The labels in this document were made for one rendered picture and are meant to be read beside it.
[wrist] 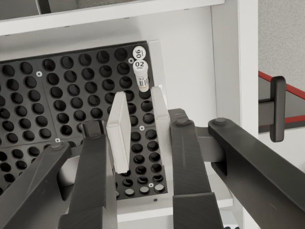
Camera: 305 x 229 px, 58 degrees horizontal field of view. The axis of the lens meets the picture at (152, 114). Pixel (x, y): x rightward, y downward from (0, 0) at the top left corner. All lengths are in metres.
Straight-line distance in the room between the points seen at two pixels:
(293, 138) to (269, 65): 0.82
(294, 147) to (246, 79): 0.29
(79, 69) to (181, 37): 0.13
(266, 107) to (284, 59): 1.04
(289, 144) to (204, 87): 0.23
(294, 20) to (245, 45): 1.08
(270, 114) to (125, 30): 0.19
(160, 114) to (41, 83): 0.17
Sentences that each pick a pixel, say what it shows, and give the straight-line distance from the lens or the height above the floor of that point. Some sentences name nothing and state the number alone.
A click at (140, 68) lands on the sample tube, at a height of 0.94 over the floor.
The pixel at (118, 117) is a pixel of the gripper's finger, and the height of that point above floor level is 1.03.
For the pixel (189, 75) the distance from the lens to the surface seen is 0.35.
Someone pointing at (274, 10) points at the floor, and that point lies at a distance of 1.30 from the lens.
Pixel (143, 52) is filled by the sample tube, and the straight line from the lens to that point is 0.27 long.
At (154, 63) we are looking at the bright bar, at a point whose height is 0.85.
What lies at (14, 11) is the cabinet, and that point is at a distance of 0.58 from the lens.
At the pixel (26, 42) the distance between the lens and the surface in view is 0.37.
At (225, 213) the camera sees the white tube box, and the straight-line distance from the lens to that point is 0.55.
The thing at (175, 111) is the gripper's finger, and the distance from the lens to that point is 0.18.
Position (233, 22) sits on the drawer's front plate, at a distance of 0.28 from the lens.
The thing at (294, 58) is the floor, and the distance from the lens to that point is 1.37.
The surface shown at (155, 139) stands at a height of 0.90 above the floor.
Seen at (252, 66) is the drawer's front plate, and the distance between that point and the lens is 0.27.
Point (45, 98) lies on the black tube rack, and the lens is 0.30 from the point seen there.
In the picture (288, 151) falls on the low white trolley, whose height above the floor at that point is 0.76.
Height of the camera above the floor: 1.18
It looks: 70 degrees down
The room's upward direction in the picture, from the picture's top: 172 degrees clockwise
